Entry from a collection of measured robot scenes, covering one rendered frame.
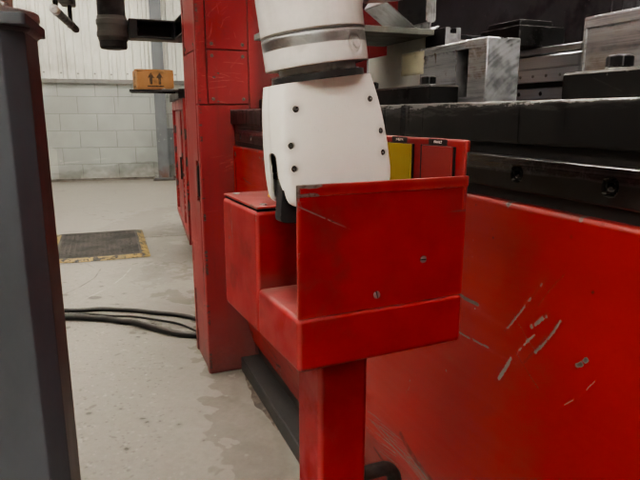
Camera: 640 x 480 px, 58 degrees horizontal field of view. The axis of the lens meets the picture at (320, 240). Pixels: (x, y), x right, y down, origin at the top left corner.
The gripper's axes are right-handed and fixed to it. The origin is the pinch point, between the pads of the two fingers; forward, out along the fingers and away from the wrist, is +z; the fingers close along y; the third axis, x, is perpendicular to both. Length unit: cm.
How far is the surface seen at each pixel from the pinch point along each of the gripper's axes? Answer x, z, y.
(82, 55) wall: -769, -106, -59
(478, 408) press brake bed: -7.3, 26.0, -19.8
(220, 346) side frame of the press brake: -137, 62, -19
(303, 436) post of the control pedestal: -7.1, 20.3, 3.6
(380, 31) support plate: -39, -23, -32
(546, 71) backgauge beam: -38, -13, -66
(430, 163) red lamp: 0.7, -6.5, -9.8
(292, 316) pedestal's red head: 3.3, 2.9, 6.6
